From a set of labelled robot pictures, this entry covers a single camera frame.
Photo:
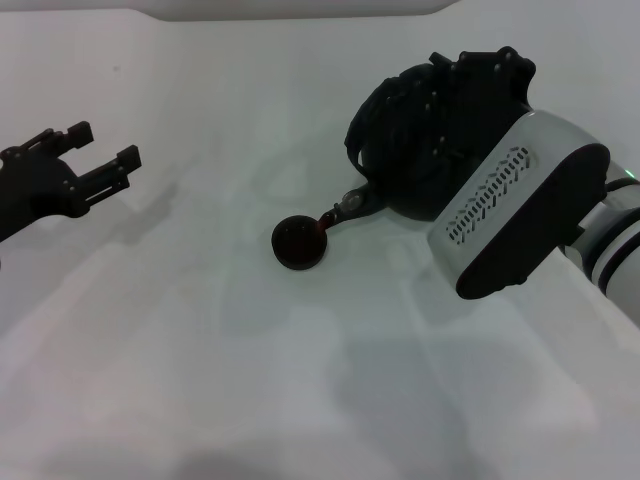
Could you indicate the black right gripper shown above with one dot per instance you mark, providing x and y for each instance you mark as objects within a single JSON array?
[{"x": 485, "y": 95}]

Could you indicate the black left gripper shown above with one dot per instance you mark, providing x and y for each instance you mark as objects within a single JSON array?
[{"x": 35, "y": 185}]

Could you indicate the black round teapot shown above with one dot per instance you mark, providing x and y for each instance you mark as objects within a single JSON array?
[{"x": 395, "y": 165}]

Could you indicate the dark brown teacup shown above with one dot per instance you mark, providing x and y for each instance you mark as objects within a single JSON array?
[{"x": 300, "y": 250}]

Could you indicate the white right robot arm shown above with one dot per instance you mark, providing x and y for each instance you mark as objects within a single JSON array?
[{"x": 620, "y": 240}]

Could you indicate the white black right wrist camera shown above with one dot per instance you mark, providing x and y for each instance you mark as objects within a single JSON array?
[{"x": 500, "y": 200}]

